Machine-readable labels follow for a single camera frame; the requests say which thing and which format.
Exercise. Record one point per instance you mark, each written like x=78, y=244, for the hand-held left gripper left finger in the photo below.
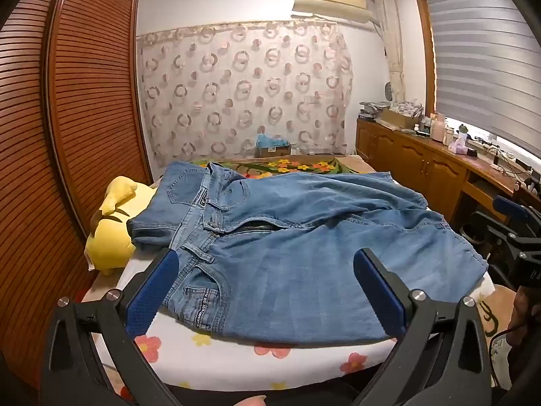
x=148, y=300

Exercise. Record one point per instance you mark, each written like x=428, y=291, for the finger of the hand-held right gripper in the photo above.
x=509, y=208

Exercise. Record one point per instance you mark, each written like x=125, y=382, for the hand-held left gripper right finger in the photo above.
x=380, y=296

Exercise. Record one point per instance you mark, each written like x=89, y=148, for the blue denim pants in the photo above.
x=296, y=253

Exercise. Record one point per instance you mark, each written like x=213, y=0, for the person's left hand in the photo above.
x=251, y=401

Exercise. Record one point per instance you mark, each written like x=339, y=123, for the yellow plush toy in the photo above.
x=107, y=245

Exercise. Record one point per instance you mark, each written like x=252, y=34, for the purple tissue pack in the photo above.
x=457, y=147

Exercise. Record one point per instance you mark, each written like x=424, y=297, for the bottle with green cap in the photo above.
x=462, y=134

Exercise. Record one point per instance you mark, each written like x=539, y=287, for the light blue cushion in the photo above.
x=503, y=363

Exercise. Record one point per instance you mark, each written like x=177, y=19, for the pink bottle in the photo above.
x=438, y=129

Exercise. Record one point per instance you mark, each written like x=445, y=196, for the wooden sideboard cabinet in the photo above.
x=414, y=160

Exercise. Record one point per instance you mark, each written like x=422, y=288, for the flat cardboard box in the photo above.
x=397, y=119

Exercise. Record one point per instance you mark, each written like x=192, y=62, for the grey striped window blind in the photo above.
x=482, y=59

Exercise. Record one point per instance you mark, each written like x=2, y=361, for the green floral blanket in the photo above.
x=291, y=165

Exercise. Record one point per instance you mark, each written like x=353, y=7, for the cardboard box with blue cloth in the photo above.
x=272, y=146

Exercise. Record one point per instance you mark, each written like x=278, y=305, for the wooden louvered wardrobe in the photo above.
x=76, y=114

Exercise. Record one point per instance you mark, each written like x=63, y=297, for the beige tied-back curtain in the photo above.
x=393, y=42

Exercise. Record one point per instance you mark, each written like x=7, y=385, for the sheer circle-patterned curtain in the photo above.
x=245, y=93

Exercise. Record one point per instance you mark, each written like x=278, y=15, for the cream wall air conditioner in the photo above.
x=329, y=0

